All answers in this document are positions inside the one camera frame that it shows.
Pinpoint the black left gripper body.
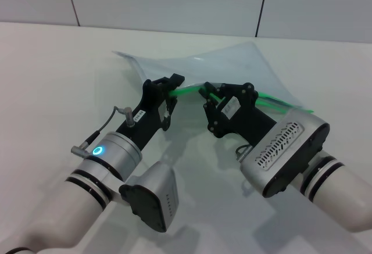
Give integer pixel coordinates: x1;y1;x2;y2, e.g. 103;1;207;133
117;78;173;153

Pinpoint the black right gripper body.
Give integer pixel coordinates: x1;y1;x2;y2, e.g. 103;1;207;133
217;96;277;148

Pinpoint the clear green-zip document bag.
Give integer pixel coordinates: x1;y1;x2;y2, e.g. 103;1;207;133
112;41;315;115

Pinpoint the grey left gripper cable plug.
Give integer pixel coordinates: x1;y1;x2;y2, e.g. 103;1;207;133
71;106;140;158

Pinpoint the grey gripper cable plug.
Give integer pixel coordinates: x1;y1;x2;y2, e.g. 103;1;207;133
234;145;252;162
71;106;140;158

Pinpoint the grey right gripper cable plug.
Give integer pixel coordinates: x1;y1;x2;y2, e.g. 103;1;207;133
234;145;252;162

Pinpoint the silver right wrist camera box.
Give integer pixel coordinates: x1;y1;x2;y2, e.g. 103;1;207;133
239;111;331;199

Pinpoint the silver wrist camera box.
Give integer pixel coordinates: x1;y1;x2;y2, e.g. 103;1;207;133
118;160;178;233
239;111;331;199

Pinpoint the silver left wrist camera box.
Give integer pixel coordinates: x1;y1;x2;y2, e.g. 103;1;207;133
118;160;178;233

